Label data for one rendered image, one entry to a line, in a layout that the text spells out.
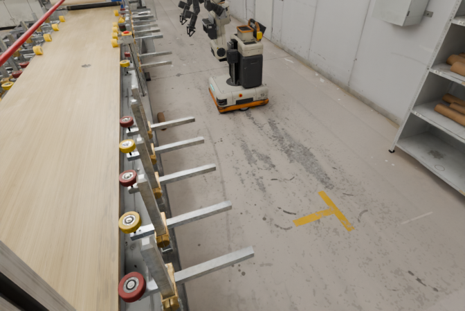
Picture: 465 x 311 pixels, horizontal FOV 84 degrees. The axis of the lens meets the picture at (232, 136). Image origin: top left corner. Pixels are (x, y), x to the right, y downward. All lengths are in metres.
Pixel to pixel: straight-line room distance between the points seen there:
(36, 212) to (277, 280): 1.39
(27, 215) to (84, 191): 0.22
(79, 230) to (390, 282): 1.80
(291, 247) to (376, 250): 0.59
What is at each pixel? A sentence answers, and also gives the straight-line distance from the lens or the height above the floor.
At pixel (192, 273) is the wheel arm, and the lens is 1.00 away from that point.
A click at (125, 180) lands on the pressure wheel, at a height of 0.91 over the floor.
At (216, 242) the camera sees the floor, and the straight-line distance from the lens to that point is 2.03.
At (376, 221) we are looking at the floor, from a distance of 2.35.
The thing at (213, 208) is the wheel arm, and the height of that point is 0.82.
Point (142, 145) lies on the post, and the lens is 1.11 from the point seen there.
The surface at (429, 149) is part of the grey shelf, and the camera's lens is 3.00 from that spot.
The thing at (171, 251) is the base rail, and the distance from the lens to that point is 1.24.
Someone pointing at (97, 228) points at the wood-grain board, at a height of 0.90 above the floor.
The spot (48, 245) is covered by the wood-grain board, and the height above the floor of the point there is 0.90.
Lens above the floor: 1.76
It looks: 38 degrees down
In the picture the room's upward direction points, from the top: 3 degrees counter-clockwise
